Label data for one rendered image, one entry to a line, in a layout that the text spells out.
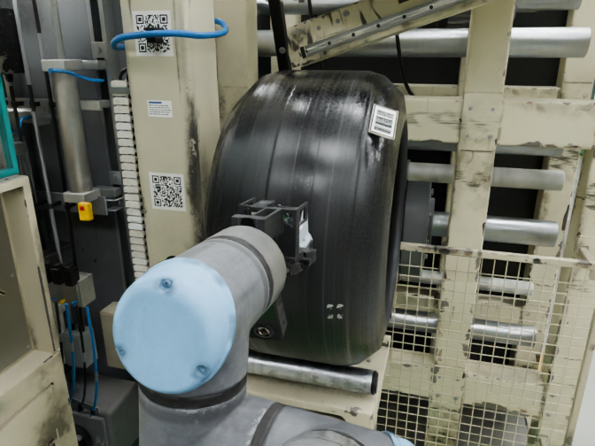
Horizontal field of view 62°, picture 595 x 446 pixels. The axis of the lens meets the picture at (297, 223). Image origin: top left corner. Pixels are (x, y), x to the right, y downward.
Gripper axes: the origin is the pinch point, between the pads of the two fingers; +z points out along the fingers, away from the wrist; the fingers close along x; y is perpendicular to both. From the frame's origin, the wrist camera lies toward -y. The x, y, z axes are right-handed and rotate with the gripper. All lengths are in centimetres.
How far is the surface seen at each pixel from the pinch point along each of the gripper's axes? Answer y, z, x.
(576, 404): -57, 67, -60
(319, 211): 3.7, 1.7, -2.6
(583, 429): -109, 139, -87
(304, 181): 7.7, 3.1, 0.1
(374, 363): -39, 38, -9
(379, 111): 17.9, 12.1, -9.0
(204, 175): 4.3, 23.3, 25.8
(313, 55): 30, 57, 13
